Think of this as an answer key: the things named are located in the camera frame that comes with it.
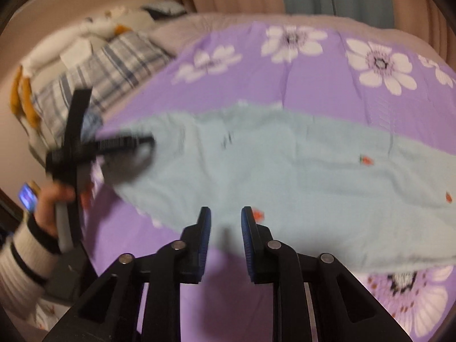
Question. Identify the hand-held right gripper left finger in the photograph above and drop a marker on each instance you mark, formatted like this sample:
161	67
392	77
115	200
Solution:
203	242

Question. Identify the white plush goose toy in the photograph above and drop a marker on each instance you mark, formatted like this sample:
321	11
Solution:
46	50

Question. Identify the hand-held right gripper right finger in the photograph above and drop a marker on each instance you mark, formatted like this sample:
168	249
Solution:
247	242

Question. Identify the plaid pillow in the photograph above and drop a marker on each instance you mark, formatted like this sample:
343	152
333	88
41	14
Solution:
117	64

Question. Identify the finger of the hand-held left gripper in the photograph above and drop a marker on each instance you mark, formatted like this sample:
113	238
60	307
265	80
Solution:
124	141
137	165

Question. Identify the light blue pants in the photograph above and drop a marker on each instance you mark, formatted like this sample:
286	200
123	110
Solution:
267	171

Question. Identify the purple floral bedsheet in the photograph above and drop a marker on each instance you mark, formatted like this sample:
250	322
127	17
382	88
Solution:
320	89

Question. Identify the small blue screen device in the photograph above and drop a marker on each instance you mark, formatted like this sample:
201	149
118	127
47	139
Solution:
27	197

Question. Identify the person's left hand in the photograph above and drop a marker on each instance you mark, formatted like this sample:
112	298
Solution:
46	205

